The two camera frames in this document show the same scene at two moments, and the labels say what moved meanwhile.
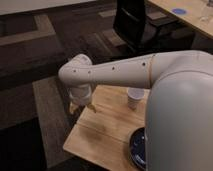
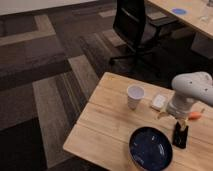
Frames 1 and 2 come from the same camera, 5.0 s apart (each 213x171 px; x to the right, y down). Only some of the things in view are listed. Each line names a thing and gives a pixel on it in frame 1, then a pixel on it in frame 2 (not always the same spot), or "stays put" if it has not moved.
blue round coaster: x=179 y=11 stays put
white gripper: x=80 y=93 -> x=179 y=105
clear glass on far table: x=204 y=19 stays put
